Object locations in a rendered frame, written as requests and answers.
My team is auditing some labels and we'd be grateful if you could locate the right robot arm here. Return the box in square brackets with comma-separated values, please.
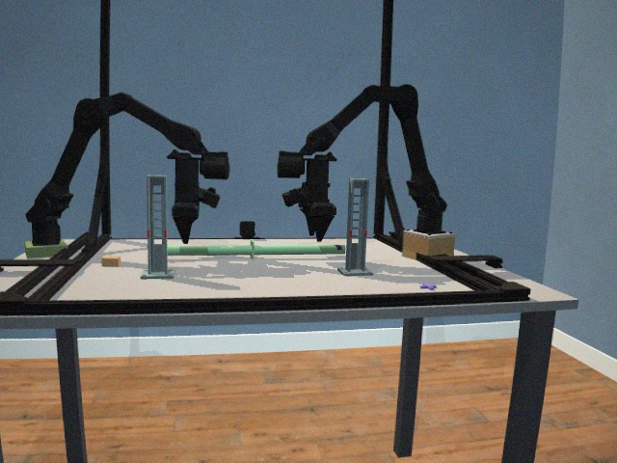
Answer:
[25, 93, 229, 246]

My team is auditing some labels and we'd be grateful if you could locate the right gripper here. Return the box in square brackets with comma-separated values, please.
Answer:
[172, 178, 200, 244]

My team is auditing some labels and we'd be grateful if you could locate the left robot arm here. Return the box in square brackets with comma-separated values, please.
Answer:
[277, 84, 447, 234]

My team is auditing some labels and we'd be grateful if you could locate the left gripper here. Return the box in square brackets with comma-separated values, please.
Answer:
[299, 178, 336, 242]

